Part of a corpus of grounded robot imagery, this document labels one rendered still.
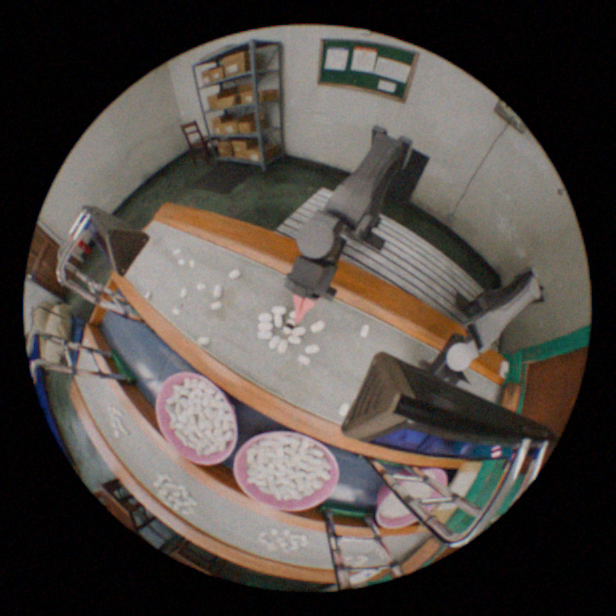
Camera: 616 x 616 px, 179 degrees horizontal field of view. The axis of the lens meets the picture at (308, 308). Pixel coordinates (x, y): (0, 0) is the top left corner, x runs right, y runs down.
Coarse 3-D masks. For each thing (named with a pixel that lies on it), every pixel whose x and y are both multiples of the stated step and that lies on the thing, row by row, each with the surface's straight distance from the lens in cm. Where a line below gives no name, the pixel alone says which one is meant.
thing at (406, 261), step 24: (312, 216) 80; (384, 216) 93; (360, 240) 75; (408, 240) 88; (360, 264) 68; (384, 264) 72; (408, 264) 78; (432, 264) 88; (408, 288) 72; (432, 288) 80; (456, 288) 92; (480, 288) 110; (456, 312) 85
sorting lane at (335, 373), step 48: (192, 240) 76; (144, 288) 80; (192, 288) 62; (240, 288) 54; (192, 336) 56; (240, 336) 50; (288, 336) 47; (336, 336) 48; (384, 336) 52; (288, 384) 46; (336, 384) 47; (480, 384) 82
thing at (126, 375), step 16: (32, 336) 80; (48, 336) 80; (96, 352) 87; (112, 352) 93; (32, 368) 68; (48, 368) 67; (64, 368) 69; (96, 368) 78; (128, 368) 87; (128, 384) 82
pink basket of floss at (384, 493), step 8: (400, 472) 72; (408, 472) 69; (440, 472) 75; (440, 480) 80; (384, 488) 70; (384, 496) 67; (440, 496) 83; (384, 520) 78; (392, 520) 81; (400, 520) 83; (416, 520) 84
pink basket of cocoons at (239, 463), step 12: (276, 432) 46; (288, 432) 46; (240, 456) 53; (240, 468) 56; (336, 468) 51; (240, 480) 57; (336, 480) 54; (252, 492) 60; (324, 492) 58; (264, 504) 60; (276, 504) 61; (288, 504) 61; (312, 504) 59
